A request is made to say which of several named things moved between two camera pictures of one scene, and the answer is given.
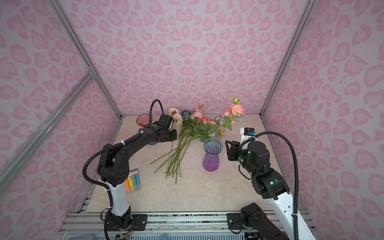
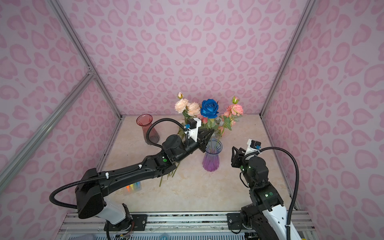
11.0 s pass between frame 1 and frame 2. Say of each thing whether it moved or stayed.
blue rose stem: moved
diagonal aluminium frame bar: stayed
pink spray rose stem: stayed
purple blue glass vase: stayed
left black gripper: moved
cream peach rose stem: moved
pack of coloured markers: stayed
